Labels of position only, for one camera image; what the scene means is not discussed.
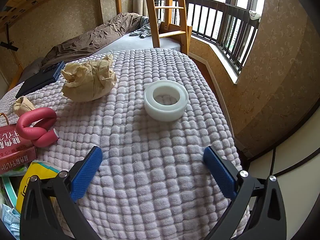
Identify dark balcony railing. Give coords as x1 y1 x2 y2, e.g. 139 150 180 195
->
186 0 260 74

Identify white cloth on railing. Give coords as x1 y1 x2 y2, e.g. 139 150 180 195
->
249 10 262 22

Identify black tape strips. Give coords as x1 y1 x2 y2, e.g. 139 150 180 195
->
0 26 19 52

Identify green packet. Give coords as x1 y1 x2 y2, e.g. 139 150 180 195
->
0 164 28 178

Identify red printed box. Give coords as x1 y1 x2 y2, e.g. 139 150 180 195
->
0 146 38 175
0 124 34 153

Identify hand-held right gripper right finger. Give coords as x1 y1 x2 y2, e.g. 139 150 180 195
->
203 146 287 240

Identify white tape roll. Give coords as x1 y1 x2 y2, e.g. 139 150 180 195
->
143 80 188 122

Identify black phone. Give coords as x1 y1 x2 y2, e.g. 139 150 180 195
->
41 61 66 82

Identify light blue blister pack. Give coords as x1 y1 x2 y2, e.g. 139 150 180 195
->
0 202 22 240

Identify brown duvet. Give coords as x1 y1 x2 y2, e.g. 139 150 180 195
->
41 12 150 65

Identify lavender waffle blanket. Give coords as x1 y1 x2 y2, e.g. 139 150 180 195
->
0 48 250 240

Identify yellow packet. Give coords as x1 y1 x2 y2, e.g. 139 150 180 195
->
16 162 60 213

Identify pink foam curler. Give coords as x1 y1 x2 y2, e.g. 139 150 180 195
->
16 107 60 147

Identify white metal rack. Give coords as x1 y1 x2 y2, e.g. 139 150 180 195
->
154 0 167 20

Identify wooden ladder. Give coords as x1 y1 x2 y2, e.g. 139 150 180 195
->
144 0 189 54

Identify grey mattress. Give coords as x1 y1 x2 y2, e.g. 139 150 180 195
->
92 31 180 55

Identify grey pillow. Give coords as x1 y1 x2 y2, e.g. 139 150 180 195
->
19 57 44 80

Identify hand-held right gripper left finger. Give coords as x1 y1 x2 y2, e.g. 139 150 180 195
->
19 145 110 240

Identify grey garment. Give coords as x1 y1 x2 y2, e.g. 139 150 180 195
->
129 22 152 39

